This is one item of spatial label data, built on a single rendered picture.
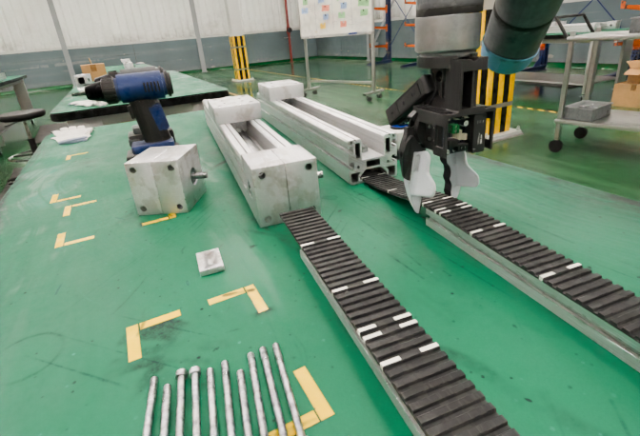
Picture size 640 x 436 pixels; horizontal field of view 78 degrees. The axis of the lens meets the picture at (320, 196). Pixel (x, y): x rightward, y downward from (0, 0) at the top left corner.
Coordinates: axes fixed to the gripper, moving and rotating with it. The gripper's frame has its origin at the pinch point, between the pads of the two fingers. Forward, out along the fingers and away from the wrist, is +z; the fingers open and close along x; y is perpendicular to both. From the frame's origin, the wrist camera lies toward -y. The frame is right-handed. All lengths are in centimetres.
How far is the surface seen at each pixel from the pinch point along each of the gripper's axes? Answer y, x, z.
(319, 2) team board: -596, 207, -65
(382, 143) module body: -19.0, 2.3, -3.7
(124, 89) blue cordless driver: -49, -42, -16
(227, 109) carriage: -50, -21, -9
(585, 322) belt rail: 25.8, -1.9, 1.9
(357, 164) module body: -18.4, -3.2, -0.7
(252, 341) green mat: 13.9, -29.8, 3.1
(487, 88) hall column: -239, 225, 34
